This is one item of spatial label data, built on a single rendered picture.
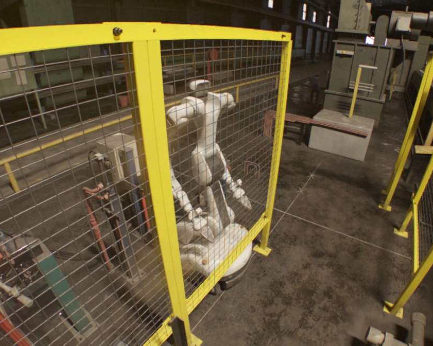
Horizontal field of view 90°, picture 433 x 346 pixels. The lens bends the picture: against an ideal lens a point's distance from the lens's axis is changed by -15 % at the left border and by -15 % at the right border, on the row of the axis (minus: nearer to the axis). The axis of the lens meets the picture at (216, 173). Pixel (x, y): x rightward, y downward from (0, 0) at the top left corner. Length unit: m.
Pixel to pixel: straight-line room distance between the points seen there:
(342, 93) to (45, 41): 4.91
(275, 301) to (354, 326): 0.62
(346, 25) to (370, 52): 0.65
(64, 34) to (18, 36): 0.10
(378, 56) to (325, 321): 4.26
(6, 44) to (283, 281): 2.23
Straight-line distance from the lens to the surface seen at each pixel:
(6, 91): 6.73
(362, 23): 5.23
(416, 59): 13.95
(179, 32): 0.94
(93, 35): 0.74
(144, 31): 0.84
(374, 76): 5.15
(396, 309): 2.39
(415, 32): 5.28
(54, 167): 4.68
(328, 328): 2.16
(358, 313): 2.32
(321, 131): 4.67
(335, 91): 5.26
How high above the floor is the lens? 1.80
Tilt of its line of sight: 29 degrees down
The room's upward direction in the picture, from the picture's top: straight up
